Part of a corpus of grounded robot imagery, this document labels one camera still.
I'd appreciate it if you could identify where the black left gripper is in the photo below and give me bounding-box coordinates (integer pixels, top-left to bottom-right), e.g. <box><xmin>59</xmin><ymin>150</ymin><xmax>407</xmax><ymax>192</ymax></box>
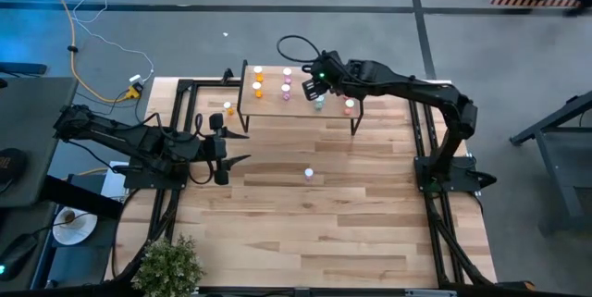
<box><xmin>202</xmin><ymin>112</ymin><xmax>252</xmax><ymax>186</ymax></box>

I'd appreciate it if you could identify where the wooden shelf black metal frame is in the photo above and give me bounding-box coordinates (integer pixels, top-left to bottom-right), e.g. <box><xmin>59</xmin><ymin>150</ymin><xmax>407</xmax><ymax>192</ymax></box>
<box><xmin>236</xmin><ymin>59</ymin><xmax>364</xmax><ymax>136</ymax></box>

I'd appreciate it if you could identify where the white paper sheet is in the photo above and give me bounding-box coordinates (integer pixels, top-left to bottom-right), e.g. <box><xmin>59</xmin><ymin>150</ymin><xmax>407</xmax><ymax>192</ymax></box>
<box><xmin>100</xmin><ymin>161</ymin><xmax>131</xmax><ymax>200</ymax></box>

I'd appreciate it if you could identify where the green artificial potted plant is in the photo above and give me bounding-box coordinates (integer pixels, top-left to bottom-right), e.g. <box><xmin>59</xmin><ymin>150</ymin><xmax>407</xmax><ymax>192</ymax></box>
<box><xmin>130</xmin><ymin>234</ymin><xmax>205</xmax><ymax>294</ymax></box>

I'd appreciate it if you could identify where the black diagonal desk beam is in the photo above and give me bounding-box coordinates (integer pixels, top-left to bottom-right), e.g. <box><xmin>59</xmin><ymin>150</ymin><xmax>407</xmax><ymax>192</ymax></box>
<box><xmin>40</xmin><ymin>175</ymin><xmax>125</xmax><ymax>220</ymax></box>

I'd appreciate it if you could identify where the white plate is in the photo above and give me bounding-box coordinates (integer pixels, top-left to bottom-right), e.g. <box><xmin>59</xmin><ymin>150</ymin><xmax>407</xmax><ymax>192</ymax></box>
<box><xmin>51</xmin><ymin>205</ymin><xmax>99</xmax><ymax>246</ymax></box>

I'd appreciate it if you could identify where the dark grey desk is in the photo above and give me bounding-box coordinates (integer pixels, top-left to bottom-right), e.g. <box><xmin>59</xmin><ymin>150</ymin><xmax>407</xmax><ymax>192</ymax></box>
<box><xmin>0</xmin><ymin>76</ymin><xmax>79</xmax><ymax>209</ymax></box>

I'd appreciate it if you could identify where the black round pad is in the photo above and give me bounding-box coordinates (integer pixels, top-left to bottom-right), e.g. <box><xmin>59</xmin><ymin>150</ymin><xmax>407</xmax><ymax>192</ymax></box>
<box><xmin>0</xmin><ymin>147</ymin><xmax>30</xmax><ymax>185</ymax></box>

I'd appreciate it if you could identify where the black flat panel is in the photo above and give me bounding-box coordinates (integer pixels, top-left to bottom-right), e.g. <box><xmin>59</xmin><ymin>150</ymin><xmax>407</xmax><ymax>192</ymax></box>
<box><xmin>0</xmin><ymin>61</ymin><xmax>48</xmax><ymax>77</ymax></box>

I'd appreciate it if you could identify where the dark metal workbench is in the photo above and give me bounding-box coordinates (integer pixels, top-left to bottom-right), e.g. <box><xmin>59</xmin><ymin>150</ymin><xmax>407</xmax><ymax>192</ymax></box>
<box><xmin>508</xmin><ymin>89</ymin><xmax>592</xmax><ymax>236</ymax></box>

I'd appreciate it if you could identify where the black computer mouse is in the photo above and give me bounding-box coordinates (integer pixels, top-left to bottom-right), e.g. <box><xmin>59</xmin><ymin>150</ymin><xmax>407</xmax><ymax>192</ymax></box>
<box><xmin>0</xmin><ymin>234</ymin><xmax>38</xmax><ymax>282</ymax></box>

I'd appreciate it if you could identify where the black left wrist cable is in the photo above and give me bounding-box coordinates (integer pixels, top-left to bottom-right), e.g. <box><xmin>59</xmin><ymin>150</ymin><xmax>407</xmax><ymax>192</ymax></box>
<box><xmin>187</xmin><ymin>112</ymin><xmax>216</xmax><ymax>186</ymax></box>

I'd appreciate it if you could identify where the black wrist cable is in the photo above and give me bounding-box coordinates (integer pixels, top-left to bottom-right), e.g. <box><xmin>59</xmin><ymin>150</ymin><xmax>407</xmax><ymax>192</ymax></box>
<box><xmin>187</xmin><ymin>112</ymin><xmax>216</xmax><ymax>186</ymax></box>
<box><xmin>276</xmin><ymin>34</ymin><xmax>324</xmax><ymax>65</ymax></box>

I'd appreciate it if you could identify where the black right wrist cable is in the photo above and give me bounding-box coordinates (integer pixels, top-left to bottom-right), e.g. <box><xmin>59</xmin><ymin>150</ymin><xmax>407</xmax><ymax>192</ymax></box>
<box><xmin>276</xmin><ymin>34</ymin><xmax>324</xmax><ymax>65</ymax></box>

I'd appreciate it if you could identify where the thin white cable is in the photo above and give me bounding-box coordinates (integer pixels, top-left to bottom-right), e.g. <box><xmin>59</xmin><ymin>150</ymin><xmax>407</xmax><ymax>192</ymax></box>
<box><xmin>71</xmin><ymin>0</ymin><xmax>155</xmax><ymax>84</ymax></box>

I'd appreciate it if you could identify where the orange extension cable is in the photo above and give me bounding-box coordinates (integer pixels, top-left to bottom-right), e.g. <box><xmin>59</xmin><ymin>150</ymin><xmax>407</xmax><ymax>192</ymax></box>
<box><xmin>34</xmin><ymin>0</ymin><xmax>140</xmax><ymax>104</ymax></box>

